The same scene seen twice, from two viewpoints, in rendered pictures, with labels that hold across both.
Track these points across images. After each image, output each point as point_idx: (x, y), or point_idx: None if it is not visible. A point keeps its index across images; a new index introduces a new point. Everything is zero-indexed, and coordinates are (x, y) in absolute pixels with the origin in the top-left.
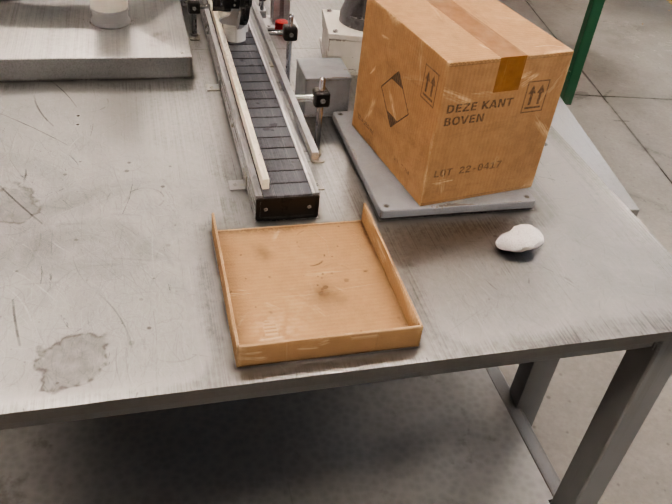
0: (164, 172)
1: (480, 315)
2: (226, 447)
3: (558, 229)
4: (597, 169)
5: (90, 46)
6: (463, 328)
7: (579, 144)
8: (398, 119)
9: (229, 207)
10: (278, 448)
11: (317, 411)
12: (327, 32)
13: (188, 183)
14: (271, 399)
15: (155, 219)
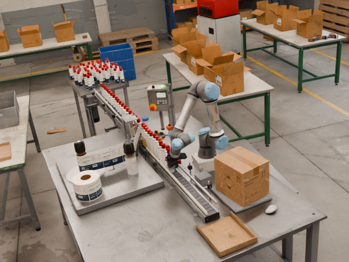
0: (175, 217)
1: (268, 230)
2: None
3: (279, 203)
4: (284, 182)
5: (134, 186)
6: (265, 234)
7: (277, 176)
8: (231, 186)
9: (197, 221)
10: None
11: None
12: (197, 162)
13: (183, 218)
14: None
15: (181, 230)
